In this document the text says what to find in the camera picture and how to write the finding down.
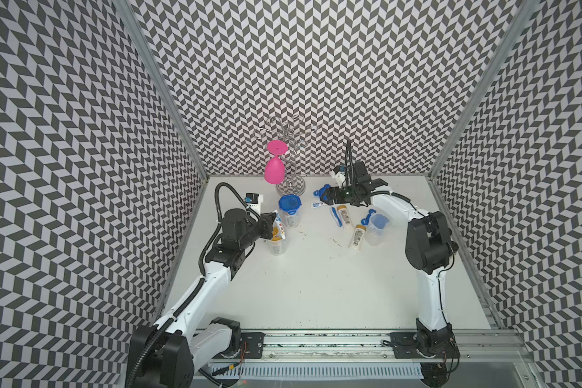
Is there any blue lid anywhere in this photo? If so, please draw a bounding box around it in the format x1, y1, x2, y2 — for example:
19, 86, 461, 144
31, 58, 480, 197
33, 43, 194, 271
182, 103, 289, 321
361, 210, 391, 230
313, 184, 331, 200
278, 194, 302, 215

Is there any clear cup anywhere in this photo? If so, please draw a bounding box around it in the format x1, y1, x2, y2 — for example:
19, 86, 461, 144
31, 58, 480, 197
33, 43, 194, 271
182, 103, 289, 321
365, 213, 393, 246
267, 234, 289, 256
282, 207, 302, 228

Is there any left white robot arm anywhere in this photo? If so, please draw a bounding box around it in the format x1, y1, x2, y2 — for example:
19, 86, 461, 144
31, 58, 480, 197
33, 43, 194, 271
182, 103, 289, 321
124, 182, 276, 387

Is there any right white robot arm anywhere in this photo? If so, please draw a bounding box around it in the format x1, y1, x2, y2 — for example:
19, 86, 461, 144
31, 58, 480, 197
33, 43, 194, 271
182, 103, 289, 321
319, 141, 461, 362

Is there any white bottle back right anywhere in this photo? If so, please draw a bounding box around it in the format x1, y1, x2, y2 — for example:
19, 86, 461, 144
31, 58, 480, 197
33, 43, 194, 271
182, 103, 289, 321
336, 205, 353, 228

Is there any blue toothbrush back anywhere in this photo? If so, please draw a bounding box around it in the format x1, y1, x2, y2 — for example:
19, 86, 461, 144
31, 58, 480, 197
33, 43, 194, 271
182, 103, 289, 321
330, 207, 344, 227

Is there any blue lid under cup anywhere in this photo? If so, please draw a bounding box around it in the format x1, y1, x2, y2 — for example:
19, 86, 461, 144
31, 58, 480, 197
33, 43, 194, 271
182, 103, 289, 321
361, 210, 391, 230

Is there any white bottle by cup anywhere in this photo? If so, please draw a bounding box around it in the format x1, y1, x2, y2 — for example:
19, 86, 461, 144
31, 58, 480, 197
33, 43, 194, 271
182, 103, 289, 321
349, 225, 366, 250

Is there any pink plastic wine glass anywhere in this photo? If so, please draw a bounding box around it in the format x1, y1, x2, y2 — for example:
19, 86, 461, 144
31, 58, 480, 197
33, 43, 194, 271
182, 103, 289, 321
264, 140, 289, 185

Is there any chrome glass holder stand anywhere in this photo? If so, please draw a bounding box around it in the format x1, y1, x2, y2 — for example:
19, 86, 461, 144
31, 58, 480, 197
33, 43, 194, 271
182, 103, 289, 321
256, 115, 314, 197

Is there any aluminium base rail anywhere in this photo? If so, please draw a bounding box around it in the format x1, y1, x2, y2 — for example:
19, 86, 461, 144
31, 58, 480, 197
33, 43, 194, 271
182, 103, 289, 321
130, 329, 530, 365

